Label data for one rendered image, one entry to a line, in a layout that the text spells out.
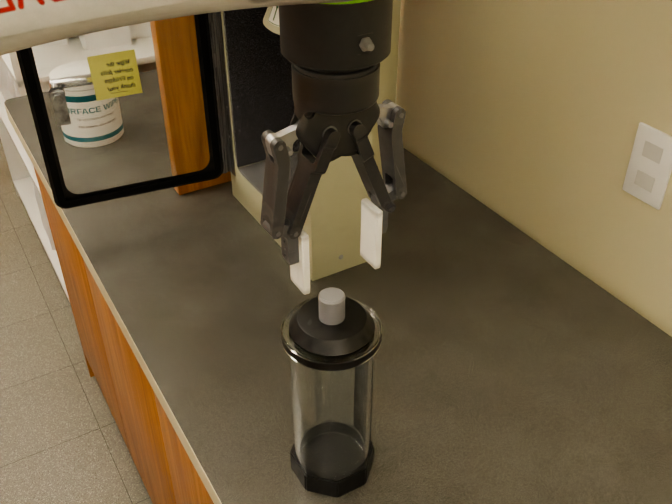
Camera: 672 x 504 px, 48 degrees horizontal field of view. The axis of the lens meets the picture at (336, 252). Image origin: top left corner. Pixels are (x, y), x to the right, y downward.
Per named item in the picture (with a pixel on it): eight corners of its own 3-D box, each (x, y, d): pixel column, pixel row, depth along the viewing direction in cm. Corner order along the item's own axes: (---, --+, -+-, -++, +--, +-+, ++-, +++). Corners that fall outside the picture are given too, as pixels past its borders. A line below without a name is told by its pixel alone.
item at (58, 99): (71, 125, 122) (64, 92, 119) (57, 127, 121) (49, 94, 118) (70, 120, 124) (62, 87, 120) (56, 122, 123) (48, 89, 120)
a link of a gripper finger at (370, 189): (327, 114, 68) (340, 105, 68) (366, 197, 76) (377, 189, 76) (349, 131, 65) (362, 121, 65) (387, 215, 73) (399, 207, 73)
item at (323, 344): (346, 304, 86) (347, 258, 82) (390, 352, 80) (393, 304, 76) (275, 331, 83) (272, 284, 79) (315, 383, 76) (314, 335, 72)
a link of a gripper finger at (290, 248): (298, 218, 69) (269, 227, 68) (300, 262, 72) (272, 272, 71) (290, 210, 70) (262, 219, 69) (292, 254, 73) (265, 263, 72)
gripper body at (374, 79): (355, 33, 67) (354, 127, 73) (270, 51, 64) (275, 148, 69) (402, 60, 62) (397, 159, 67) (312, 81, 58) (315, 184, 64)
